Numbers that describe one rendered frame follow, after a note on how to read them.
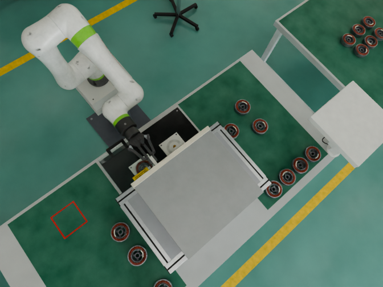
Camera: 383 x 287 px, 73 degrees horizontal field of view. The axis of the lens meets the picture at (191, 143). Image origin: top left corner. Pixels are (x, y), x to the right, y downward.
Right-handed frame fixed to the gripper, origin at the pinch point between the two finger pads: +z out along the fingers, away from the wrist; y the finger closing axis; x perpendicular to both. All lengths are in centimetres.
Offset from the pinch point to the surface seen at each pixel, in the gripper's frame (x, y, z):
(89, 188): -46, 38, -21
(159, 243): -9.3, 21.1, 30.9
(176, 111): -44, -38, -29
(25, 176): -120, 88, -87
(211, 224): 10.9, -1.6, 38.0
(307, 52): -47, -153, -7
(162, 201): 11.0, 8.6, 17.8
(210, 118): -46, -54, -11
